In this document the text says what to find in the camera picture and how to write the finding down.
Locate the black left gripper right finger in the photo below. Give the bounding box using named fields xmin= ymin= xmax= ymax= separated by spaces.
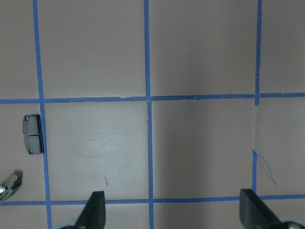
xmin=239 ymin=189 xmax=282 ymax=229

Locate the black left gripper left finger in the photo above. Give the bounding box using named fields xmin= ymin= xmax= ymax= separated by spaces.
xmin=74 ymin=191 xmax=106 ymax=229

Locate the olive green brake shoe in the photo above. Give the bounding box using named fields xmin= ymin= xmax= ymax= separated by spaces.
xmin=0 ymin=170 xmax=23 ymax=203

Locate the dark grey brake pad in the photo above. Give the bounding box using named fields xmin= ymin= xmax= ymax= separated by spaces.
xmin=22 ymin=114 xmax=44 ymax=155

